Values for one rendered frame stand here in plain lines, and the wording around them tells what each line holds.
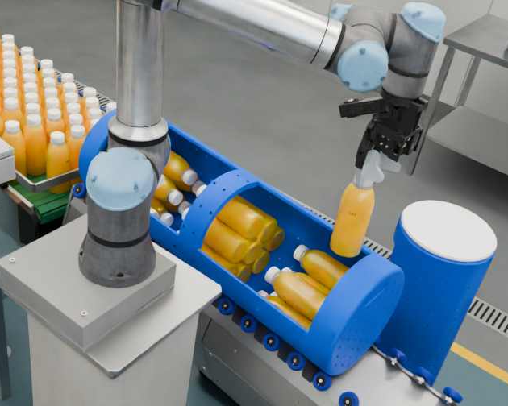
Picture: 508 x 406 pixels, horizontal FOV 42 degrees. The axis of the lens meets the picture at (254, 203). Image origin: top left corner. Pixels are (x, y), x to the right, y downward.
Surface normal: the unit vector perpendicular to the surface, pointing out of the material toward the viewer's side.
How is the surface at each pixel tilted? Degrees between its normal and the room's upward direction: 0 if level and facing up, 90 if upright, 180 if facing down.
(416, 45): 90
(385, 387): 0
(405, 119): 90
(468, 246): 0
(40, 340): 90
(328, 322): 65
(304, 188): 0
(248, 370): 71
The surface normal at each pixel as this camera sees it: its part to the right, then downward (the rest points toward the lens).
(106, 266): -0.15, 0.28
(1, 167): 0.73, 0.48
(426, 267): -0.55, 0.41
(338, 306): -0.41, -0.26
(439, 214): 0.15, -0.80
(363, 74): -0.10, 0.57
